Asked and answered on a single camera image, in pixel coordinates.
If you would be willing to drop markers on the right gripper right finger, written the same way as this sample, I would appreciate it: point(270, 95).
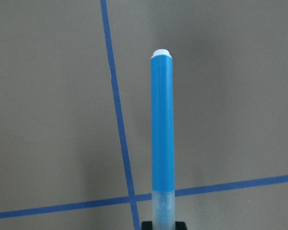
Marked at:
point(180, 225)

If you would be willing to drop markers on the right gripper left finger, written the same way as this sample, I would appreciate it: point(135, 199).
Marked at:
point(146, 225)

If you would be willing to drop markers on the blue highlighter pen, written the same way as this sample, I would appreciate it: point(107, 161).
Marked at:
point(163, 169)

